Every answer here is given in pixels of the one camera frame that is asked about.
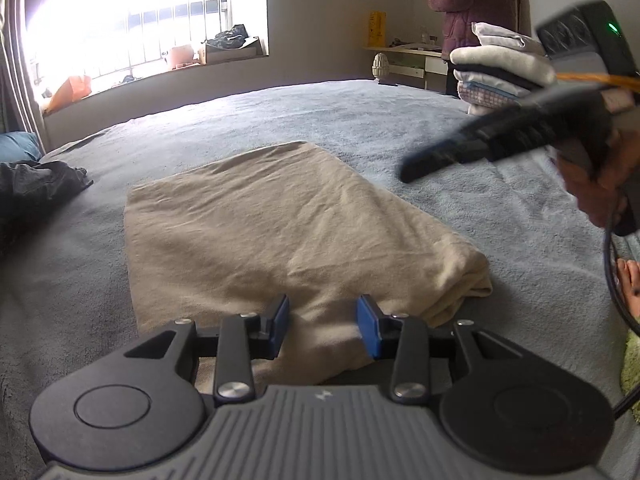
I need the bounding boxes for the beige khaki trousers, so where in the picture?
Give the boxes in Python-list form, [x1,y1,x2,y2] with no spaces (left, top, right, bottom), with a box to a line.
[124,142,492,386]

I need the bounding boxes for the person's right hand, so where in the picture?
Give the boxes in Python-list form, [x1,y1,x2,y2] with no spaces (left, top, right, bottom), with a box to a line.
[555,130,640,228]

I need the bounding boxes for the checked folded garment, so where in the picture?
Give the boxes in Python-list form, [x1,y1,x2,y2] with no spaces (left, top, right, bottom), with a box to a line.
[458,81,530,110]

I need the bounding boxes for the black folded garment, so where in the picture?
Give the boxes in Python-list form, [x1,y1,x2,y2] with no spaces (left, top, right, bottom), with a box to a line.
[451,64,542,91]

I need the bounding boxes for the wooden low desk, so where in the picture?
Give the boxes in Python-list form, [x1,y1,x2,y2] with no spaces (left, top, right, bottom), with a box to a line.
[367,47,448,93]

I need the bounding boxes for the white folded shirt top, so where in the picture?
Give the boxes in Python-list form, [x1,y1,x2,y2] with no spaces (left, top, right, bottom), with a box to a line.
[471,22,546,56]

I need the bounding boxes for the person in maroon coat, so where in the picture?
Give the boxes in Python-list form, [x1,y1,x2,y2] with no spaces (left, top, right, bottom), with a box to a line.
[428,0,518,98]

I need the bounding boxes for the cream bedpost finial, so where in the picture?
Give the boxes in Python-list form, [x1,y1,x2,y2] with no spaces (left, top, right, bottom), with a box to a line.
[371,52,390,81]

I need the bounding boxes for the grey fleece bed blanket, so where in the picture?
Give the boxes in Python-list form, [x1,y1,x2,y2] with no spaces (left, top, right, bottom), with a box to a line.
[1,80,626,479]

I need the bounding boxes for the yellow box on desk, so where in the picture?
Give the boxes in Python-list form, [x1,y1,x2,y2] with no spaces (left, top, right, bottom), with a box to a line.
[368,11,386,48]

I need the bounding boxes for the dark grey jacket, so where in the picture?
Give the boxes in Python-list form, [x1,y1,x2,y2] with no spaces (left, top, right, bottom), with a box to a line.
[1,160,93,249]

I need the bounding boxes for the black bag on sill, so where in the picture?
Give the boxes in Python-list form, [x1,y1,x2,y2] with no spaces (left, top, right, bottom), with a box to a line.
[205,24,248,50]

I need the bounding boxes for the teal blue pillow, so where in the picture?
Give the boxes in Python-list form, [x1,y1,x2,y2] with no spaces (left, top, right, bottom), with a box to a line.
[0,131,42,164]

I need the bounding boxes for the pink pot on sill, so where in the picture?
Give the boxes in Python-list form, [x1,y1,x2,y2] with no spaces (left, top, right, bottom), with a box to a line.
[169,44,194,70]

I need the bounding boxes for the orange bag on sill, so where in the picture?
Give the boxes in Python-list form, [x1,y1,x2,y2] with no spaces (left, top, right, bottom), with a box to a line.
[44,75,92,114]

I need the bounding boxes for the grey striped curtain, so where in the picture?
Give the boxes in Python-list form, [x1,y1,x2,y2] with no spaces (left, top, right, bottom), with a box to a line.
[1,0,50,152]

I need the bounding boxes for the orange cable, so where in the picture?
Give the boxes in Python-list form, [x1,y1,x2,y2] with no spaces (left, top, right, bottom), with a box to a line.
[555,71,640,94]

